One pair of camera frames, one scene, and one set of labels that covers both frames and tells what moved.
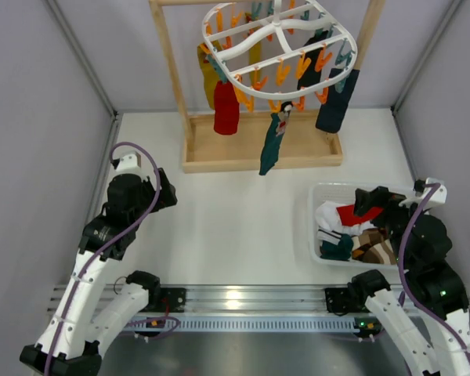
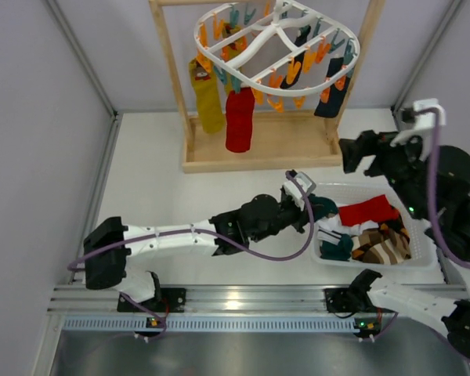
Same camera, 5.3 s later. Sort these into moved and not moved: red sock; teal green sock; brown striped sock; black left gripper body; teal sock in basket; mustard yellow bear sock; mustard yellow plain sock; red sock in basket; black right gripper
Moved: black left gripper body; black right gripper; red sock; mustard yellow plain sock; mustard yellow bear sock; teal green sock
Not moved: brown striped sock; teal sock in basket; red sock in basket
